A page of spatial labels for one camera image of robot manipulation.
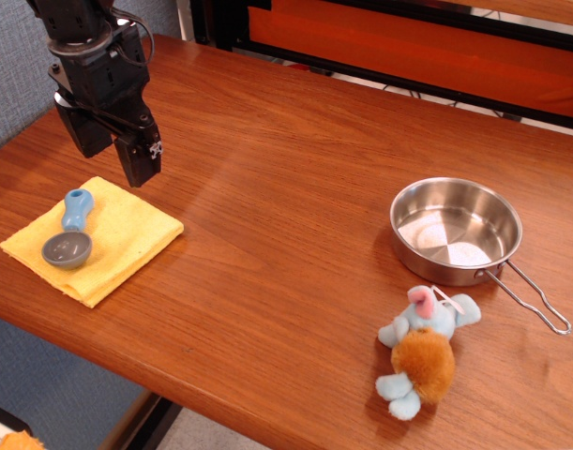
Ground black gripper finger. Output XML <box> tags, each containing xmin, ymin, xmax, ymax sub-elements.
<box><xmin>56</xmin><ymin>104</ymin><xmax>113</xmax><ymax>158</ymax></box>
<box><xmin>114</xmin><ymin>125</ymin><xmax>163</xmax><ymax>188</ymax></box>

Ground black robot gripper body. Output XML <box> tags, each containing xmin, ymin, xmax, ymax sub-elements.
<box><xmin>48</xmin><ymin>22</ymin><xmax>155</xmax><ymax>139</ymax></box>

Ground silver pot with wire handle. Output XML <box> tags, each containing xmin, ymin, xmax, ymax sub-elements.
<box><xmin>389</xmin><ymin>177</ymin><xmax>572</xmax><ymax>336</ymax></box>

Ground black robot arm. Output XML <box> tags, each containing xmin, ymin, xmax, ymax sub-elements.
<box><xmin>30</xmin><ymin>0</ymin><xmax>163</xmax><ymax>188</ymax></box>

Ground yellow folded towel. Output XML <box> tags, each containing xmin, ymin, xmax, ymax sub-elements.
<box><xmin>0</xmin><ymin>176</ymin><xmax>184</xmax><ymax>308</ymax></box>

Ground blue scoop with grey bowl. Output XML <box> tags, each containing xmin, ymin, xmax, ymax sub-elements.
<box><xmin>41</xmin><ymin>188</ymin><xmax>95</xmax><ymax>270</ymax></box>

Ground blue and orange plush toy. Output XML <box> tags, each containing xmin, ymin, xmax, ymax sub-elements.
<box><xmin>375</xmin><ymin>285</ymin><xmax>481</xmax><ymax>421</ymax></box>

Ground orange panel with black frame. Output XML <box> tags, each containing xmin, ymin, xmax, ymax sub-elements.
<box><xmin>190</xmin><ymin>1</ymin><xmax>573</xmax><ymax>128</ymax></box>

